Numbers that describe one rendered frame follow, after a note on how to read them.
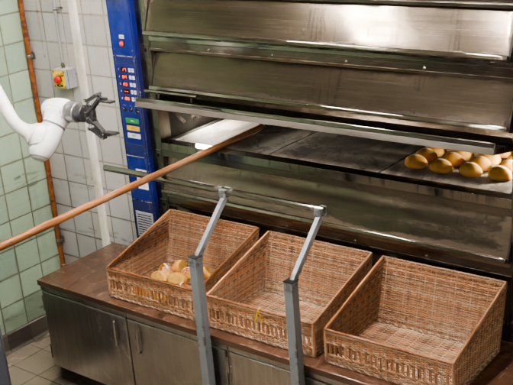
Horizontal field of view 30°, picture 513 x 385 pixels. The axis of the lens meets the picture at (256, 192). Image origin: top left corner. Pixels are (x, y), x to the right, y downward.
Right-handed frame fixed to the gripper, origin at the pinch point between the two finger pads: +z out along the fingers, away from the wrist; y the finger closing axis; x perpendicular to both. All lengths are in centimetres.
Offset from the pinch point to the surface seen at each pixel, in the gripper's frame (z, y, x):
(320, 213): 90, 33, -16
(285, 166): 47, 32, -54
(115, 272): -17, 76, -5
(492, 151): 150, 7, -38
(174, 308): 16, 87, -6
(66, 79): -84, 2, -49
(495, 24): 144, -35, -54
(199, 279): 43, 63, 4
